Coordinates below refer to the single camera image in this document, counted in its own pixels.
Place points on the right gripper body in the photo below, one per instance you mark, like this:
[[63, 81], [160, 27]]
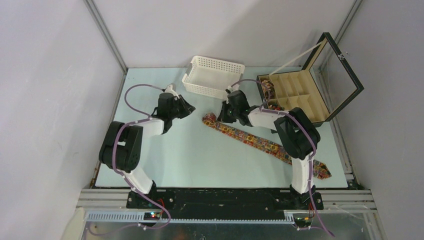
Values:
[[229, 114]]

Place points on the rolled tie near compartment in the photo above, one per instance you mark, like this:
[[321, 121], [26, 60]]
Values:
[[275, 107]]

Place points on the rolled tie compartment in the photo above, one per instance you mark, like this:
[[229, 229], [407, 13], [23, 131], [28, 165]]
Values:
[[275, 107], [268, 88]]

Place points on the colourful patterned tie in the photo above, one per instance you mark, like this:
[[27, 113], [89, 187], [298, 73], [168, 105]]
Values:
[[262, 144]]

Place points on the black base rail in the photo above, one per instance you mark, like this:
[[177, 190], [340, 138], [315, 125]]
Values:
[[225, 203]]

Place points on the white perforated plastic basket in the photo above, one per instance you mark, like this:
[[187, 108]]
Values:
[[211, 77]]

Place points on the rolled tie far compartment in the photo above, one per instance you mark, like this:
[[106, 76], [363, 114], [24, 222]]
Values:
[[268, 88]]

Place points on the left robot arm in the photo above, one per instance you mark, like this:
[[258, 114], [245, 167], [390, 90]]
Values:
[[122, 144]]

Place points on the black compartment tie box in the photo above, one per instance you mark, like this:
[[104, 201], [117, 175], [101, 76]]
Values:
[[322, 87]]

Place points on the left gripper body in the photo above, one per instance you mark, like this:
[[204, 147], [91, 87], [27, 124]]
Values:
[[180, 110]]

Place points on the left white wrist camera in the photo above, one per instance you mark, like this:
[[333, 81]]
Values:
[[171, 89]]

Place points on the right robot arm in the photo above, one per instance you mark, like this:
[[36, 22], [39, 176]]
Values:
[[298, 135]]

